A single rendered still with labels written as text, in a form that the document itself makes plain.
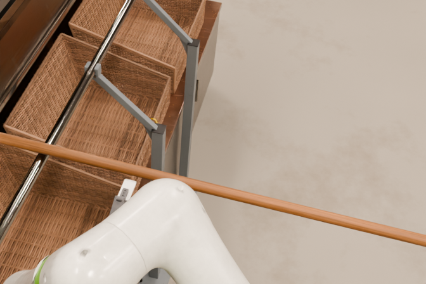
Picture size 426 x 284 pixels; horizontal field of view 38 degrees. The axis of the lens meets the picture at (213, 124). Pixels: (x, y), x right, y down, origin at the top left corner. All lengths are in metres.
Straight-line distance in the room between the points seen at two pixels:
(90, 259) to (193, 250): 0.17
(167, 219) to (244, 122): 2.51
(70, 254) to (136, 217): 0.12
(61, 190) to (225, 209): 1.01
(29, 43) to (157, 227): 1.52
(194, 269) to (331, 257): 2.04
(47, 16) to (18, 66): 0.28
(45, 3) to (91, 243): 1.67
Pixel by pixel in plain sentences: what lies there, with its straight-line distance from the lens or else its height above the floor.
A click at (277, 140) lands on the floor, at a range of 3.43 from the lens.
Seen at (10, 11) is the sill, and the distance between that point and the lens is 2.27.
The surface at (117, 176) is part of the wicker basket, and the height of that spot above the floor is 0.71.
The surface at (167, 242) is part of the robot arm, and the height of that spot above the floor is 1.64.
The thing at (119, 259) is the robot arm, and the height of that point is 1.66.
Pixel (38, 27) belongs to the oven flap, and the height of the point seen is 0.99.
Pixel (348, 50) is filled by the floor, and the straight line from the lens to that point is 4.13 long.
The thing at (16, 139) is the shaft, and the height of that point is 1.21.
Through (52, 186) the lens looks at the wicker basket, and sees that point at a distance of 2.36.
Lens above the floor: 2.49
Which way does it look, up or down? 46 degrees down
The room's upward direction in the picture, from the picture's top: 7 degrees clockwise
